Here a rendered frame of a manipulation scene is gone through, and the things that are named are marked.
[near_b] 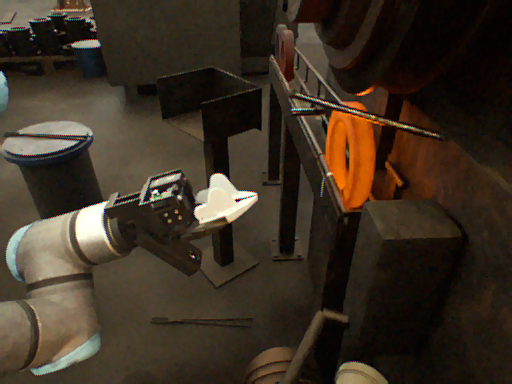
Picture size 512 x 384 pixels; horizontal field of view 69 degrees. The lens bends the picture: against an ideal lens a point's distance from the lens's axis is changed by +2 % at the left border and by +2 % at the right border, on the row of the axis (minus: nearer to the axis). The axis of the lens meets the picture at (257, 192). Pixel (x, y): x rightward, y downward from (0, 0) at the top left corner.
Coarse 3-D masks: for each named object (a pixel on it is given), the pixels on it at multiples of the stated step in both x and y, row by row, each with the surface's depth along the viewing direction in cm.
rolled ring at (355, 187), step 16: (336, 112) 67; (336, 128) 69; (352, 128) 58; (368, 128) 58; (336, 144) 72; (352, 144) 58; (368, 144) 57; (336, 160) 73; (352, 160) 59; (368, 160) 58; (336, 176) 72; (352, 176) 59; (368, 176) 58; (352, 192) 60; (368, 192) 60
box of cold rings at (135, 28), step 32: (96, 0) 253; (128, 0) 256; (160, 0) 258; (192, 0) 261; (224, 0) 263; (128, 32) 267; (160, 32) 270; (192, 32) 272; (224, 32) 275; (128, 64) 279; (160, 64) 282; (192, 64) 285; (224, 64) 288; (128, 96) 294
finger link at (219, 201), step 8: (216, 192) 52; (224, 192) 52; (208, 200) 52; (216, 200) 52; (224, 200) 52; (232, 200) 53; (248, 200) 54; (256, 200) 54; (200, 208) 53; (208, 208) 53; (216, 208) 53; (224, 208) 53; (232, 208) 53; (240, 208) 53; (248, 208) 54; (200, 216) 54; (208, 216) 54; (216, 216) 53; (232, 216) 53
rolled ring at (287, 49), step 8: (288, 32) 138; (288, 40) 135; (280, 48) 150; (288, 48) 135; (280, 56) 151; (288, 56) 135; (280, 64) 151; (288, 64) 137; (288, 72) 139; (288, 80) 144
